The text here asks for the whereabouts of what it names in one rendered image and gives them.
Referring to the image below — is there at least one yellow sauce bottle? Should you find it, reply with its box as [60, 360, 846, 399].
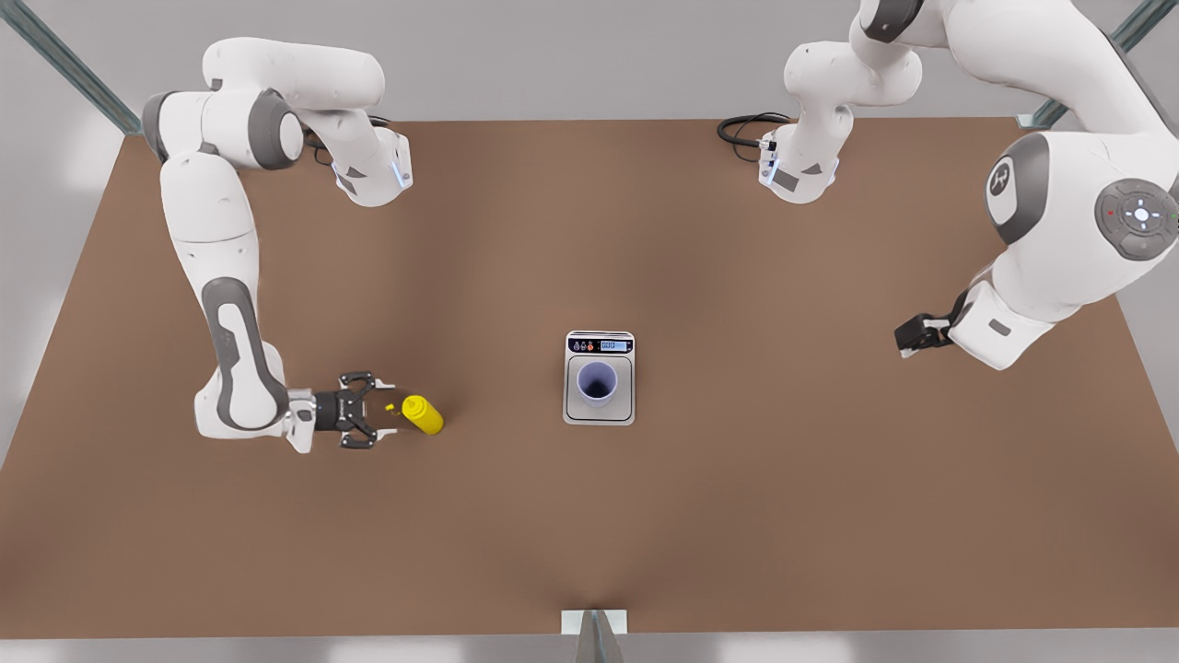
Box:
[384, 395, 445, 436]

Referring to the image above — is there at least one pale lavender cup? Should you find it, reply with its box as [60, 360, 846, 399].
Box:
[577, 361, 619, 409]

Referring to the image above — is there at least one silver digital kitchen scale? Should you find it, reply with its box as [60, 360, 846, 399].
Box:
[563, 331, 636, 427]

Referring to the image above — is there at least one black cable loop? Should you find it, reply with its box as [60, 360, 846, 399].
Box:
[302, 115, 393, 169]
[717, 112, 795, 164]

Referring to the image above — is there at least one silver frame post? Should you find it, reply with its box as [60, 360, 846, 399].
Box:
[0, 0, 145, 138]
[561, 608, 629, 663]
[1016, 0, 1179, 131]

